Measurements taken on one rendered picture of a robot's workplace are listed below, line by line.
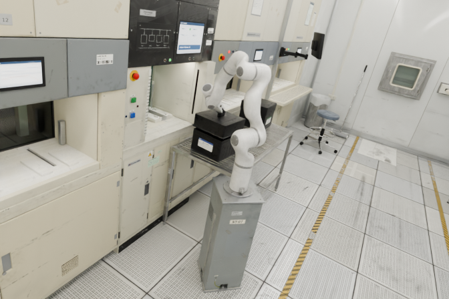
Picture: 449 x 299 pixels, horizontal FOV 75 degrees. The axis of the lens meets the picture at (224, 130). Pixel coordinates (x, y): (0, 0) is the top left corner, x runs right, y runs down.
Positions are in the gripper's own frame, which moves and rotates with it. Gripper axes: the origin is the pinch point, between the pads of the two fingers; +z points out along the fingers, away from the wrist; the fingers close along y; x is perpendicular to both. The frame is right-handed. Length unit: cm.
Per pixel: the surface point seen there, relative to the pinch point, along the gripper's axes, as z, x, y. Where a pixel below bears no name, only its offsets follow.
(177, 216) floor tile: 72, 80, 23
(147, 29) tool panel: -78, 1, 24
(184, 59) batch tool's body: -36.3, -12.6, 27.4
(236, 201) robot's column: -8, 53, -50
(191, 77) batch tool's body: -8.4, -16.4, 37.9
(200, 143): 7.6, 25.9, 5.1
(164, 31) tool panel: -67, -9, 25
